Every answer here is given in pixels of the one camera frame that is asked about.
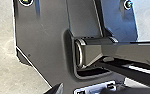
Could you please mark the black robot bar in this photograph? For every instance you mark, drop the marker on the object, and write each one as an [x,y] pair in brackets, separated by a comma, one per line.
[131,71]

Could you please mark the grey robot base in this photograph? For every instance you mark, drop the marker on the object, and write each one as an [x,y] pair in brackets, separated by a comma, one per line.
[41,40]

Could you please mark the round bolt on base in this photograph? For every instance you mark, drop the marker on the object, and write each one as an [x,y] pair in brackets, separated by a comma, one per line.
[128,4]
[26,2]

